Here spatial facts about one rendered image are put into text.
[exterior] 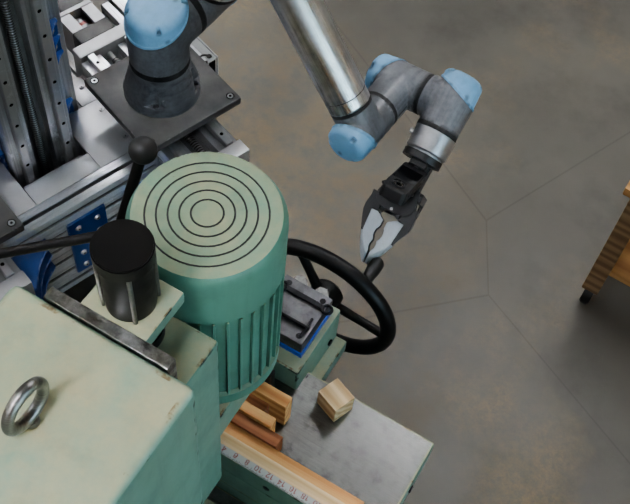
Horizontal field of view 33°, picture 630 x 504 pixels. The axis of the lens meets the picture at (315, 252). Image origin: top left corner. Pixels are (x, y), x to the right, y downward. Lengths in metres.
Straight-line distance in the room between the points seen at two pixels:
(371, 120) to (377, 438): 0.52
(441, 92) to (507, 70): 1.55
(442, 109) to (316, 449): 0.61
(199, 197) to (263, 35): 2.24
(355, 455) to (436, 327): 1.19
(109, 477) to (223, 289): 0.24
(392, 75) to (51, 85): 0.62
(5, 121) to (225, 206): 0.96
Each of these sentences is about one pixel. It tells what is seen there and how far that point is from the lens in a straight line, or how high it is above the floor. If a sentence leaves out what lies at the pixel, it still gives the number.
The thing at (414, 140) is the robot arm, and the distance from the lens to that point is 1.84.
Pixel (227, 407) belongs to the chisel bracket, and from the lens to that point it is 1.52.
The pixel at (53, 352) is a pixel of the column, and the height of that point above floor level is 1.52.
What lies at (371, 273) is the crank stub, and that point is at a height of 0.91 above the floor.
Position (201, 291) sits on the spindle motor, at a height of 1.49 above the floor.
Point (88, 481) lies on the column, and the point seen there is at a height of 1.52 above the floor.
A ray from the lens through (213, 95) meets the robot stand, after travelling 2.14.
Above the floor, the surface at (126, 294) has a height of 1.57.
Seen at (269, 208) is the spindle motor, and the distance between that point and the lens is 1.15.
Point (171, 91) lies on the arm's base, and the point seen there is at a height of 0.88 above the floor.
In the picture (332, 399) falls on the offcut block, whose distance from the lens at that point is 1.66.
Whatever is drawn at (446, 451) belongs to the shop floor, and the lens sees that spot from 2.69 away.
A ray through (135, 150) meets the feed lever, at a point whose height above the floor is 1.45.
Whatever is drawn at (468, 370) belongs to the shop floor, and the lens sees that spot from 2.79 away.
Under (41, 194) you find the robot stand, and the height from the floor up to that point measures 0.73.
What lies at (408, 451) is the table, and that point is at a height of 0.90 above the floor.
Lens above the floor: 2.46
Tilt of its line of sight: 58 degrees down
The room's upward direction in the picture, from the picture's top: 7 degrees clockwise
